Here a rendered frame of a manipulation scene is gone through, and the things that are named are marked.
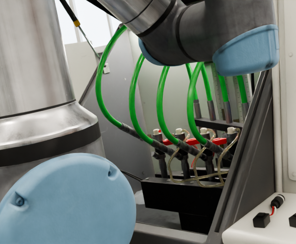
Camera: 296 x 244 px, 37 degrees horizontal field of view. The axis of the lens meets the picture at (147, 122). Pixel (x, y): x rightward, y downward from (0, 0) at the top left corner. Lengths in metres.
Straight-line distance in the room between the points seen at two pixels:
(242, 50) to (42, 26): 0.23
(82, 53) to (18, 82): 3.94
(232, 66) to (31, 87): 0.24
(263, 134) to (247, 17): 0.51
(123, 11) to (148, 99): 1.04
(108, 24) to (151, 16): 5.62
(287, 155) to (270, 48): 0.52
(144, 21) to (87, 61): 3.75
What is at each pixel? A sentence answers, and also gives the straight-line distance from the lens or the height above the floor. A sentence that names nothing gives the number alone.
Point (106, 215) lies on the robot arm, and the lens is 0.36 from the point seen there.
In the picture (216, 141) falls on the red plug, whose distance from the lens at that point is 1.12.
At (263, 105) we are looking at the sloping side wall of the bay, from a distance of 0.98.
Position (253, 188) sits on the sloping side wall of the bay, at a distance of 0.93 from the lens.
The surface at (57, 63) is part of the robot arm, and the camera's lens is 0.36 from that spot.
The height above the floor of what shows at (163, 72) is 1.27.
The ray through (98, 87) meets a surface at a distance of 1.07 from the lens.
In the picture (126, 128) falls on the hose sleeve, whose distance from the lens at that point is 1.12.
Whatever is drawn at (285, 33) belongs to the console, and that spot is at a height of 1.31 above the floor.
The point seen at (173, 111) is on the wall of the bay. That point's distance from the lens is 1.52.
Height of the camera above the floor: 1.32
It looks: 9 degrees down
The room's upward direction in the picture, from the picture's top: 11 degrees counter-clockwise
